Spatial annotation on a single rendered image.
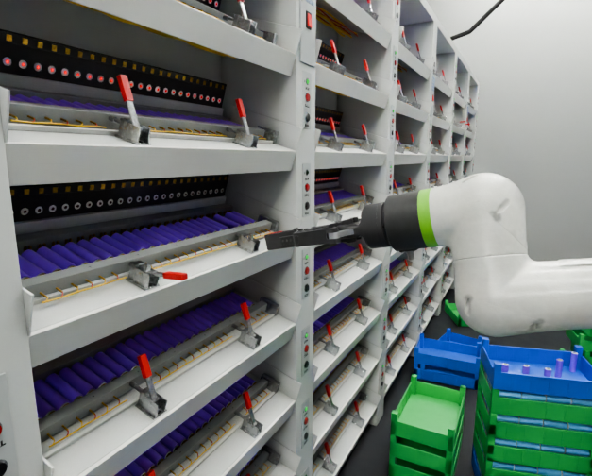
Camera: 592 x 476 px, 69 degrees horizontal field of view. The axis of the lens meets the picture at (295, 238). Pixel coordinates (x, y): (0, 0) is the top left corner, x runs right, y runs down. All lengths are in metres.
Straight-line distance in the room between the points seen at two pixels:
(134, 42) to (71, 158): 0.40
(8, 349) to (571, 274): 0.66
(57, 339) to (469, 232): 0.54
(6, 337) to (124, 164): 0.24
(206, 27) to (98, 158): 0.29
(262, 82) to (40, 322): 0.68
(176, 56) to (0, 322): 0.64
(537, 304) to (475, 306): 0.07
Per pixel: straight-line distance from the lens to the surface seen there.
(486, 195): 0.65
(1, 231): 0.51
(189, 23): 0.72
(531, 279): 0.65
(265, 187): 1.00
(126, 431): 0.71
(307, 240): 0.73
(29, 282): 0.59
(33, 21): 0.79
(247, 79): 1.04
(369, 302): 1.70
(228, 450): 0.97
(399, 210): 0.68
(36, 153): 0.53
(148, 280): 0.64
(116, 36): 0.88
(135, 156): 0.61
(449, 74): 3.03
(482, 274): 0.64
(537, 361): 1.69
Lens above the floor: 1.08
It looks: 11 degrees down
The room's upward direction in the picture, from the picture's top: straight up
